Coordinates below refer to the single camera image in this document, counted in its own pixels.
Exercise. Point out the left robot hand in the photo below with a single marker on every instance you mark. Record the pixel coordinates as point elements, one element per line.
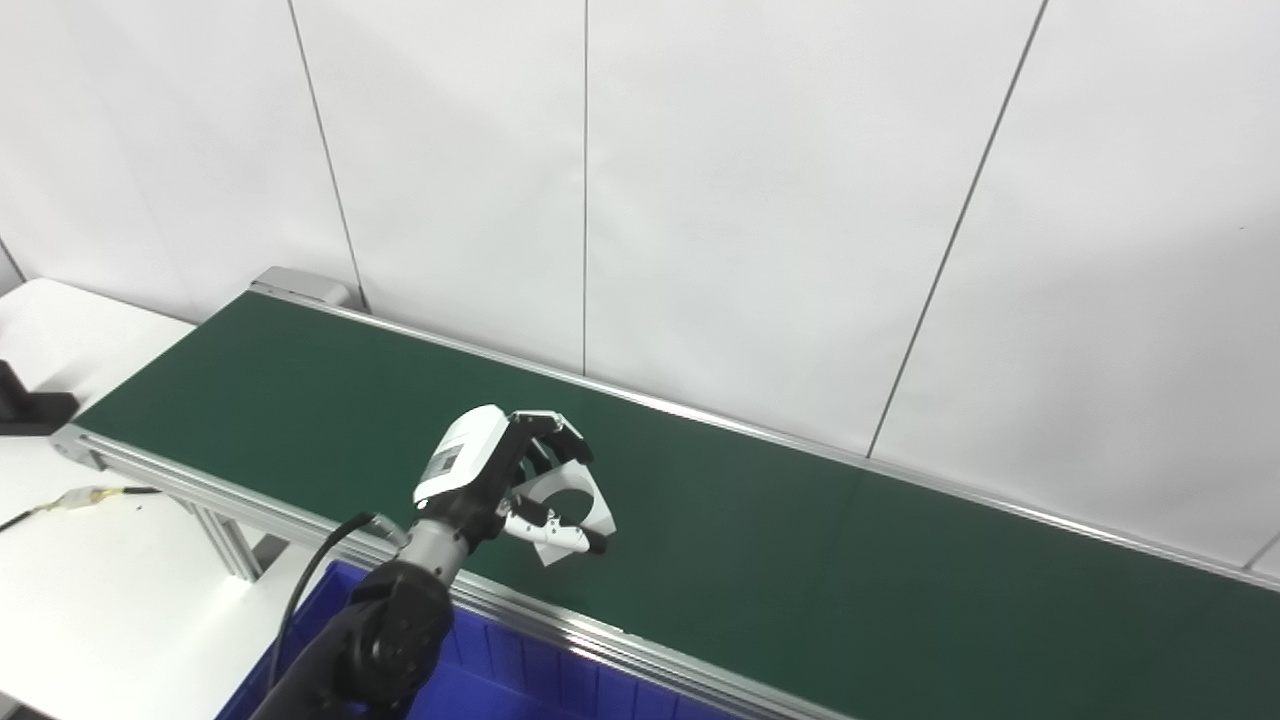
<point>465,460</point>

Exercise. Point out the white square part with hole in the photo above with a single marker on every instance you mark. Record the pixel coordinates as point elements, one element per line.
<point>598,515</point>

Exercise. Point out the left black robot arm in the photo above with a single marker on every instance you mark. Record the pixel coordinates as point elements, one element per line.
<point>390,630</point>

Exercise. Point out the blue plastic bin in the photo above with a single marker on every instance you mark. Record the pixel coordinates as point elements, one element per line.
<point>500,670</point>

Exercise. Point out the aluminium conveyor leg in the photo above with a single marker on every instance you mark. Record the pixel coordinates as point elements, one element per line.
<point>235,545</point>

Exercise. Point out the green conveyor belt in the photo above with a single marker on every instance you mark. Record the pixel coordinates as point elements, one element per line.
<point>800,560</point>

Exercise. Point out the black bracket block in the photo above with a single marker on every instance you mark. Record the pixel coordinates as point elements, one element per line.
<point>40,410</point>

